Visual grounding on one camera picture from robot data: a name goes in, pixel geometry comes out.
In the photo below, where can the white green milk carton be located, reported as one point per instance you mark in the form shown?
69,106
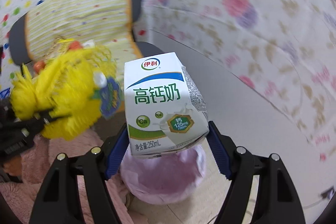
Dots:
165,111

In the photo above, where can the yellow foam fruit net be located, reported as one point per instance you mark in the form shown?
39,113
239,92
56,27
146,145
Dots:
66,87

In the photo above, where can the grey office chair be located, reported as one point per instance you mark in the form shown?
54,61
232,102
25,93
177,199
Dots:
19,52

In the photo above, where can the pink lined trash bin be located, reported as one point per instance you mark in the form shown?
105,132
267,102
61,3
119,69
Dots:
170,178

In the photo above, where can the yellow striped chair cloth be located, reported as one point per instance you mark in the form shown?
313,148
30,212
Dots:
103,21

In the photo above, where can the orange foam fruit net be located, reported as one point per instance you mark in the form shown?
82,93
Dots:
40,65

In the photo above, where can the floral pattern wall sheet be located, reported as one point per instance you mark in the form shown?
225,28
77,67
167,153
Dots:
282,49

